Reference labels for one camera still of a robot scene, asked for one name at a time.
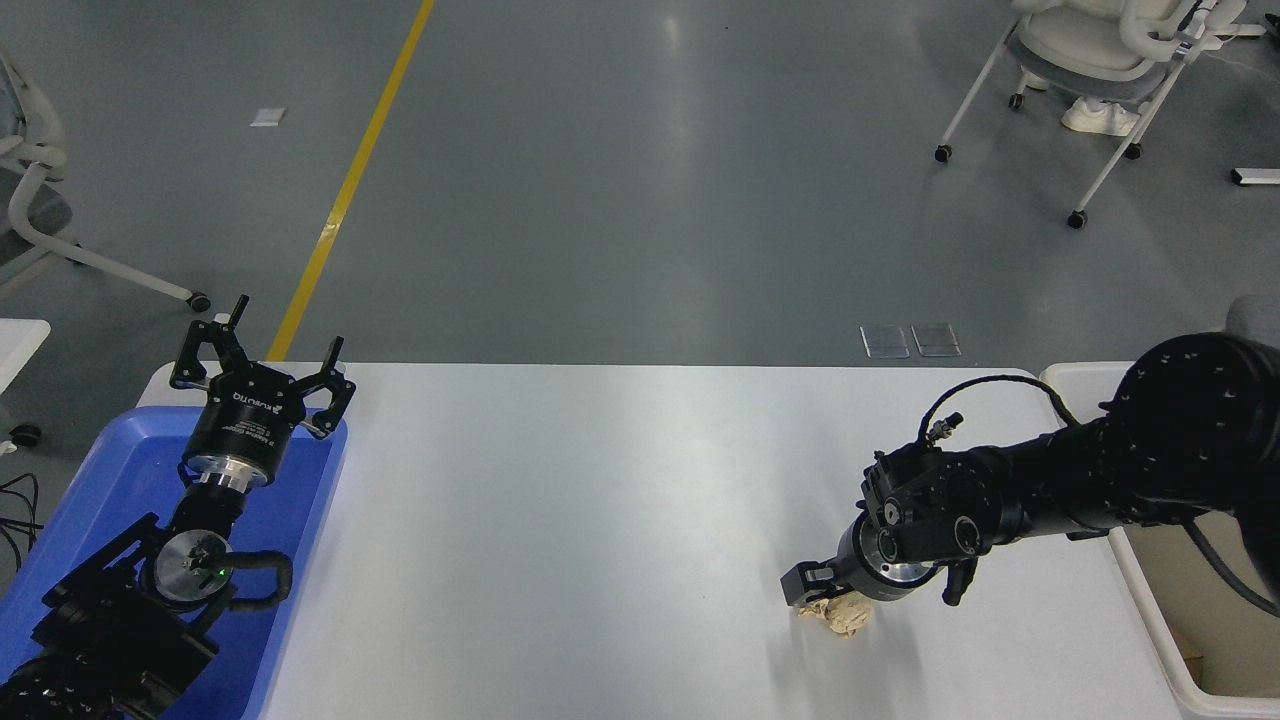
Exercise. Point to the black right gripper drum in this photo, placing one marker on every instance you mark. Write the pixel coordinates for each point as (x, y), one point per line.
(850, 590)

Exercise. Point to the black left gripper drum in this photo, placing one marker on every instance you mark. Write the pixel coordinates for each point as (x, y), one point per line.
(245, 420)

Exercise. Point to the tan paper ball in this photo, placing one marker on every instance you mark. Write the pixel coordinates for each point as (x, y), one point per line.
(845, 615)

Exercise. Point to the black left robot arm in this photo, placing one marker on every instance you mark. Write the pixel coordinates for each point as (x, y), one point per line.
(110, 630)

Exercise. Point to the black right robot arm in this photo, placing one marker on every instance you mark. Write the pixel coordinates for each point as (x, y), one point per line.
(1150, 460)

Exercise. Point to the blue plastic tray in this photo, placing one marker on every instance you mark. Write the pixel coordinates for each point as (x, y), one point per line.
(120, 470)

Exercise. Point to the small white side table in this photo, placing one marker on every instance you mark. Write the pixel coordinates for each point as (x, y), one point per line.
(18, 345)

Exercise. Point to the black caster wheel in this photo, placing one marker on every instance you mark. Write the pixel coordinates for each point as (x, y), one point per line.
(25, 436)

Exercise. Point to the white chair with grey seat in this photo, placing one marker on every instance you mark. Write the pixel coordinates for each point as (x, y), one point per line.
(45, 215)

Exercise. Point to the silver floor plate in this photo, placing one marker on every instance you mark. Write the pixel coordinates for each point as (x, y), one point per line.
(937, 340)
(885, 341)

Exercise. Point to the large pale plastic bin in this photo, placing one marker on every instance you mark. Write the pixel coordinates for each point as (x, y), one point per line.
(1230, 650)

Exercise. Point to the grey round seat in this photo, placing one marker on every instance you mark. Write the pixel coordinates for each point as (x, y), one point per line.
(1258, 315)

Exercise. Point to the person's white shoe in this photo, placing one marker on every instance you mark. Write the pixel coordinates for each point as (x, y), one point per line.
(1100, 118)

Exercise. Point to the white flat bar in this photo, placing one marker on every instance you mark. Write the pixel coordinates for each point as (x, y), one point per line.
(1255, 177)

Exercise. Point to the white wheeled chair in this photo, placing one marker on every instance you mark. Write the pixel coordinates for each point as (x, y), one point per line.
(1080, 40)

